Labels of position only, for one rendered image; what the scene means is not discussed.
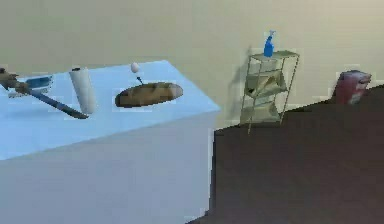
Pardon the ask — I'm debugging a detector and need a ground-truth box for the pale blue counter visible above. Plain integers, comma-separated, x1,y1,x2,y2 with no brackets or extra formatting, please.
0,59,222,224

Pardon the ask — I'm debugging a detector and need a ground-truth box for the brown bread loaf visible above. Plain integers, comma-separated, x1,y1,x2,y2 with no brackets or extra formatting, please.
114,81,184,109

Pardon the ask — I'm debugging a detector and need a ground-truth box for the blue and white bowl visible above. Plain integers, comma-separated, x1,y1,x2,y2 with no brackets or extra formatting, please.
7,75,54,99

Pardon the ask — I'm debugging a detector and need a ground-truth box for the red bin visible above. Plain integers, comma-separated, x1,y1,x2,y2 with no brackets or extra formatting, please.
334,69,373,106

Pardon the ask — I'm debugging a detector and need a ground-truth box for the white paper towel roll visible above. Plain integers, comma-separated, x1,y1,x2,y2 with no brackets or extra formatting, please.
68,67,98,115

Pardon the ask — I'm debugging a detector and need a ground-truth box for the pale green wire shelf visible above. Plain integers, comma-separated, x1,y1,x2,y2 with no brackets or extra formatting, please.
239,50,300,135

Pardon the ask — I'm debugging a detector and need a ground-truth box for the blue spray bottle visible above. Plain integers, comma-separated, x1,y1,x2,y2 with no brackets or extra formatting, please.
263,30,277,58

